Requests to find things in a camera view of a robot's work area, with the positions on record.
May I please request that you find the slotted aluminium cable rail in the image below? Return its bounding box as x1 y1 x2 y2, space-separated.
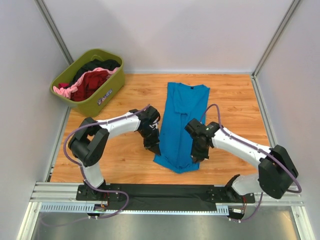
39 202 230 216

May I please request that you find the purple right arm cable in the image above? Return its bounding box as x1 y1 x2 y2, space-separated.
199 103 303 224

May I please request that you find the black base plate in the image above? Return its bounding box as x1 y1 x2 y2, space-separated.
75 183 127 202
206 185 256 204

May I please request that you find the dark red garment in bin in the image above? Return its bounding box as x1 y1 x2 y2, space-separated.
57 70 111 103

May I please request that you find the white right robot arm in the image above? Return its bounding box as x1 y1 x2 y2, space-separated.
185 119 299 199

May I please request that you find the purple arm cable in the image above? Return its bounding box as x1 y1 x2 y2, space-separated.
39 103 151 228
199 103 303 224

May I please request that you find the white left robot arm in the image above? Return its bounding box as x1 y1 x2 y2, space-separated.
63 105 161 201

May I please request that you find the aluminium front frame beam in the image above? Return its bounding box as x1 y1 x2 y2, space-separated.
29 181 305 207

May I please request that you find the aluminium frame post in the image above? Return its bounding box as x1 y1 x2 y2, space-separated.
251 0 303 79
34 0 74 65

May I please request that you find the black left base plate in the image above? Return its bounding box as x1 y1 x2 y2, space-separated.
75 183 127 202

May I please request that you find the pink garment in bin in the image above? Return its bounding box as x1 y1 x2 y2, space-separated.
51 66 120 100

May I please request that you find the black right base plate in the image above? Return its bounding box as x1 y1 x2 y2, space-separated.
206 185 256 204

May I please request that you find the green plastic laundry bin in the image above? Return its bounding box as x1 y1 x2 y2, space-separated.
50 48 125 117

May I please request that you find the right aluminium frame post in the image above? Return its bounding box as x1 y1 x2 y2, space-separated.
251 0 303 79

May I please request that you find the left aluminium frame post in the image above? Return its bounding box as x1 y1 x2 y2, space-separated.
34 0 74 65

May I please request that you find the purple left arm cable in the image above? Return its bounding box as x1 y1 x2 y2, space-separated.
39 103 151 228

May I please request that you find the blue t shirt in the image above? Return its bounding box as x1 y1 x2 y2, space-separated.
152 81 211 175

